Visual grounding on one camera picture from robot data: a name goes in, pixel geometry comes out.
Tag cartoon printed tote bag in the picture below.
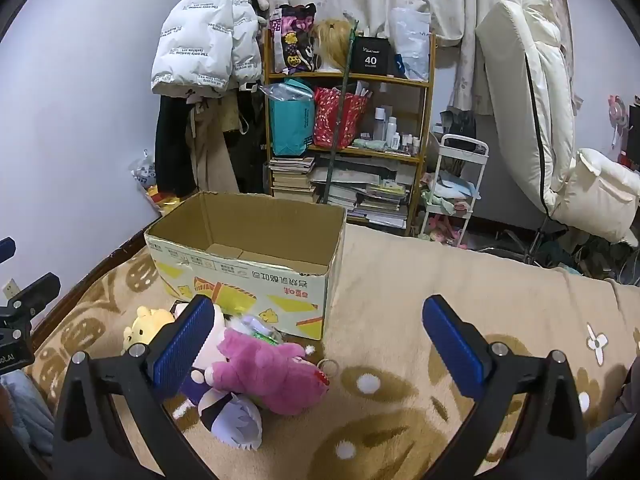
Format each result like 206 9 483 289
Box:
269 4 319 74

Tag printed cardboard box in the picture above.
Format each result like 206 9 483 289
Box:
144 191 347 343

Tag person's leg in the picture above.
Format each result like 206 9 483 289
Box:
585 385 638 478
0 372 56 466

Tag teal paper bag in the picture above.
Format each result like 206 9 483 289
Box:
269 77 317 157

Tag black box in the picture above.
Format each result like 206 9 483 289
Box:
350 36 396 77

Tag person's right leg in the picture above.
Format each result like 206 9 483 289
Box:
585 385 638 478

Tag black hanging coat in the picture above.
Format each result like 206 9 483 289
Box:
154 94 199 200

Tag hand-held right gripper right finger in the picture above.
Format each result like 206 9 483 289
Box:
421 294 588 480

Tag black hanging garment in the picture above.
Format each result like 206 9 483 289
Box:
234 84 273 196

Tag person's left leg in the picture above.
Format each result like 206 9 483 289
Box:
0 372 56 466

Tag pink white ornament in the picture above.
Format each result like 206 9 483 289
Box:
607 93 631 132

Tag yellow bear plush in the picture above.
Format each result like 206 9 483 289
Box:
122 306 177 357

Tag lavender-haired plush doll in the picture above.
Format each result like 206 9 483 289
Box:
177 367 264 452

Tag beige hanging trousers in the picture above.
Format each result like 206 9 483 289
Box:
186 94 242 196

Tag beige printed blanket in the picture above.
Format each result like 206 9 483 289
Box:
22 222 640 480

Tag stack of old books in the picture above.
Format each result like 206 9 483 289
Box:
269 156 317 204

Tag green pole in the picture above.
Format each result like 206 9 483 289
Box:
320 19 360 205

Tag plastic bag of toys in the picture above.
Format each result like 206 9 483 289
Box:
131 150 187 217

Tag white puffer jacket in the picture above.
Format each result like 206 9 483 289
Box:
151 0 264 97

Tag dark grey cloth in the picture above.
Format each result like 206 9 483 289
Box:
440 109 477 142

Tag red gift bag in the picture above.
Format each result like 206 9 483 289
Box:
313 86 370 150

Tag white trolley cart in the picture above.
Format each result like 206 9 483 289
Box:
419 134 490 249

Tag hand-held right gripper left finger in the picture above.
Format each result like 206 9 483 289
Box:
52 294 221 480

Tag cream padded chair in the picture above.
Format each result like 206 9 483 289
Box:
475 0 640 261

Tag pile of magazines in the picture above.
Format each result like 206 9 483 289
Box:
310 160 417 229

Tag pink plush toy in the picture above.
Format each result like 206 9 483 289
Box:
207 327 341 416

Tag translucent white plastic bag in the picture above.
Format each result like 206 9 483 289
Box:
390 7 432 82

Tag row of cosmetic bottles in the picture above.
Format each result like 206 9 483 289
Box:
361 105 425 155

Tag wooden shelf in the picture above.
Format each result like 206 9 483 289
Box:
262 27 437 232

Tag crumpled clear plastic bag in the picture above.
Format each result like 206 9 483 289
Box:
259 81 315 105

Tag blonde wig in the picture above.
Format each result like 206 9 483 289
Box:
312 18 357 72

